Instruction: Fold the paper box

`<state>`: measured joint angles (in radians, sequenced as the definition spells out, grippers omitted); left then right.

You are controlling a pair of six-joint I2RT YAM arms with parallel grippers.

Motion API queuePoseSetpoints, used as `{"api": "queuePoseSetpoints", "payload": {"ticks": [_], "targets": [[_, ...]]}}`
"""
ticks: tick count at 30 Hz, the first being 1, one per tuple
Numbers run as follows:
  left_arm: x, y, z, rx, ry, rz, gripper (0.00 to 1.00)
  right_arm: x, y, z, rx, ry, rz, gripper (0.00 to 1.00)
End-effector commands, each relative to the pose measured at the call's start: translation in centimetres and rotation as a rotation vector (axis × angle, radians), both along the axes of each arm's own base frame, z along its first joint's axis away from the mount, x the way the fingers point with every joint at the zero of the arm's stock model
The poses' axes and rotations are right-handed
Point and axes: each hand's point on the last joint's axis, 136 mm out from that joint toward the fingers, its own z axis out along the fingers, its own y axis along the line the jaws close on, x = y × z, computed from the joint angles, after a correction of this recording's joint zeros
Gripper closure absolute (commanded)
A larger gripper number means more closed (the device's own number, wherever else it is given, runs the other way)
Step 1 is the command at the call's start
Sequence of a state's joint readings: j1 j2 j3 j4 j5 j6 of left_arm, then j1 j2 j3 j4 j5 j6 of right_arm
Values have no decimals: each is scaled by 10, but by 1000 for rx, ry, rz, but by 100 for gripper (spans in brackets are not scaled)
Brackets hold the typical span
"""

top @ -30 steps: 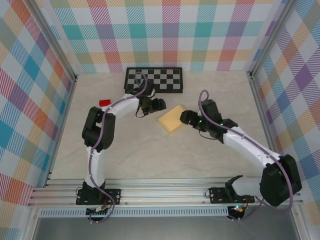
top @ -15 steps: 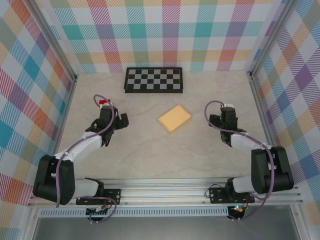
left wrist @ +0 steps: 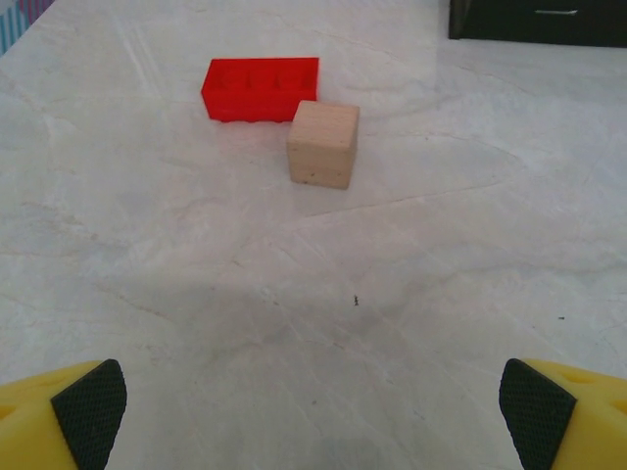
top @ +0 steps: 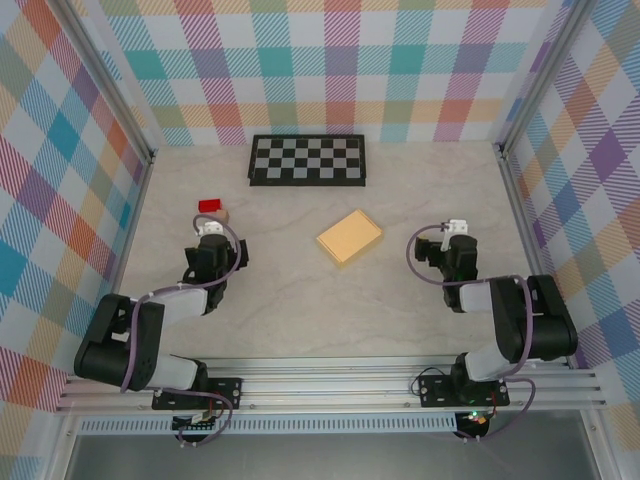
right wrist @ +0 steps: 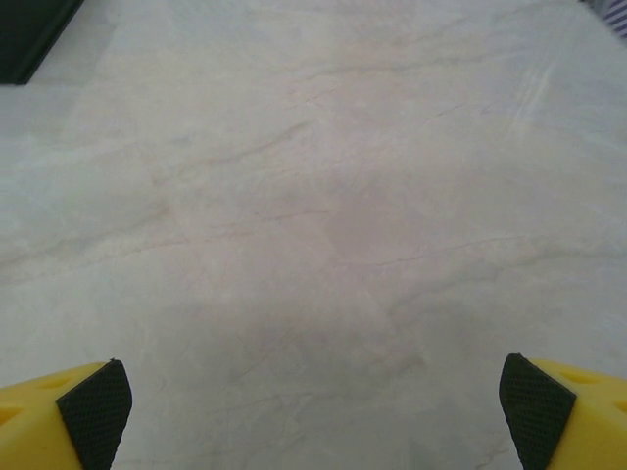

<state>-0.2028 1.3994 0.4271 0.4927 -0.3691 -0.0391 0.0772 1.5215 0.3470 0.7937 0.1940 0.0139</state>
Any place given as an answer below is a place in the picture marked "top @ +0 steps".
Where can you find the aluminium side rail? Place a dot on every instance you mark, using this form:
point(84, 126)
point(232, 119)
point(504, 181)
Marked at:
point(134, 225)
point(522, 225)

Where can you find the red block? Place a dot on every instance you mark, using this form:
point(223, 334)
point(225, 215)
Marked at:
point(210, 206)

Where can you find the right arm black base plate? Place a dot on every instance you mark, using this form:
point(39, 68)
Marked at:
point(432, 392)

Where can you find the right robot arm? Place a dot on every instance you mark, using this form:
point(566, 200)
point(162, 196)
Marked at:
point(550, 320)

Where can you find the aluminium mounting rail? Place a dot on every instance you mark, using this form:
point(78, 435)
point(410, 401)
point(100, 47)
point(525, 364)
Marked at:
point(325, 385)

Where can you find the small wooden cube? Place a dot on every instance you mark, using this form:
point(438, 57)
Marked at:
point(225, 216)

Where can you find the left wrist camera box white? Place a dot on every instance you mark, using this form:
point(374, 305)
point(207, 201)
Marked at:
point(212, 227)

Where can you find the tan paper box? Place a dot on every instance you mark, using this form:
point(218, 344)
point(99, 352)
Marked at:
point(350, 240)

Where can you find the black grey checkerboard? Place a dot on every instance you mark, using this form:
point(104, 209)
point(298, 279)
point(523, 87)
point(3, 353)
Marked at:
point(305, 160)

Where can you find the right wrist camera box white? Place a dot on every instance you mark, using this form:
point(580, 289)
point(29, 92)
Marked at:
point(457, 226)

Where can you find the aluminium frame post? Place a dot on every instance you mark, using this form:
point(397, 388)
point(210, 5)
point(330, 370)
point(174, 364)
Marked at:
point(539, 75)
point(106, 75)

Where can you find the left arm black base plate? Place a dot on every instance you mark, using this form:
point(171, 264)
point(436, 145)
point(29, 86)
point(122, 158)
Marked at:
point(230, 392)

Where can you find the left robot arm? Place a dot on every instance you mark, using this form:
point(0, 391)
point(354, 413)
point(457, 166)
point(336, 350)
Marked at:
point(100, 345)

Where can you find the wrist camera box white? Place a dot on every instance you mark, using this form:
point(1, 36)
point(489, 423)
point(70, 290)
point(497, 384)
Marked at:
point(212, 227)
point(457, 226)

